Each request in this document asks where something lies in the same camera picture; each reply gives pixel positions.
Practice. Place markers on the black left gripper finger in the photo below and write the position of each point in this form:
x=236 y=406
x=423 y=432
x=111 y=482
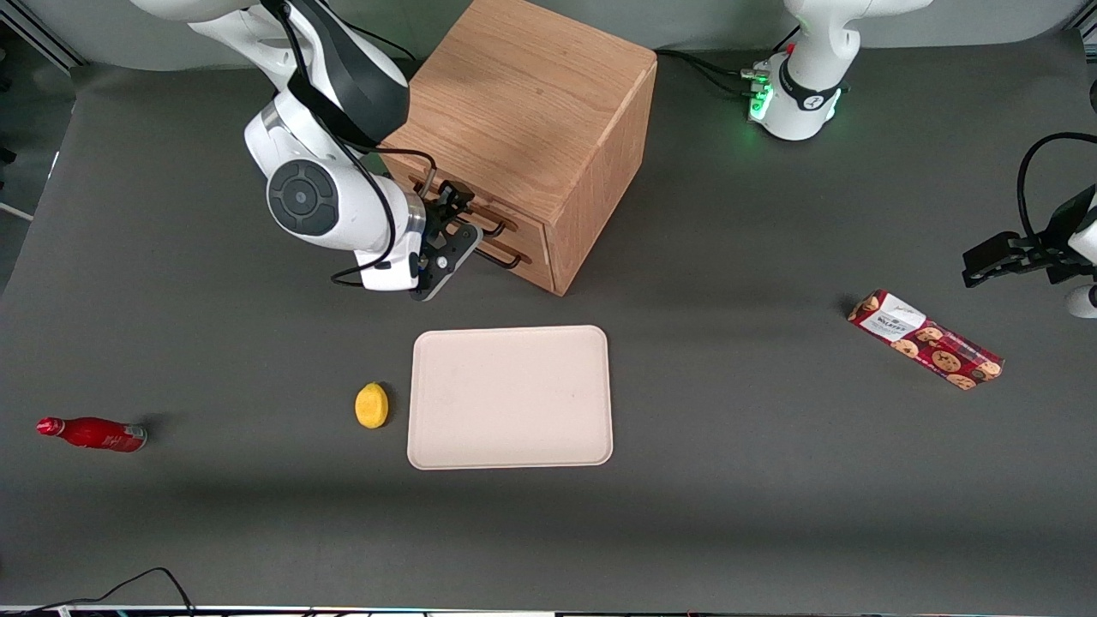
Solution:
x=1071 y=270
x=1003 y=255

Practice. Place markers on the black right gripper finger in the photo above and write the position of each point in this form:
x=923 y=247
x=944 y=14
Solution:
x=450 y=206
x=450 y=253

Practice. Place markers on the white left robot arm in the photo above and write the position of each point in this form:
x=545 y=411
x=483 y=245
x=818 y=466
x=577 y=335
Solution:
x=806 y=77

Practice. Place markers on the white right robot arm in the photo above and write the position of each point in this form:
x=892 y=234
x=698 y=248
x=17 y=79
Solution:
x=257 y=137

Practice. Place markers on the wooden drawer cabinet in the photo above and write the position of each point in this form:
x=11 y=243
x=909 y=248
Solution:
x=531 y=94

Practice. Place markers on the red tartan cookie box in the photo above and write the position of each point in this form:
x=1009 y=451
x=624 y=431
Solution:
x=926 y=338

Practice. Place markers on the yellow lemon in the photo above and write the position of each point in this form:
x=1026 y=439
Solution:
x=372 y=406

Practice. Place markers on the beige rectangular tray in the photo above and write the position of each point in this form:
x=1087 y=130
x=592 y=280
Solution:
x=510 y=398

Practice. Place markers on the red bottle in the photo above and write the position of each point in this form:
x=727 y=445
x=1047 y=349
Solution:
x=94 y=434

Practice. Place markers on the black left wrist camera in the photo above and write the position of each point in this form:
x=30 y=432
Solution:
x=1063 y=231

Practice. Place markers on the aluminium frame rail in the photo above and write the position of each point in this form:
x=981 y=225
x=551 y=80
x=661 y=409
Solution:
x=43 y=34

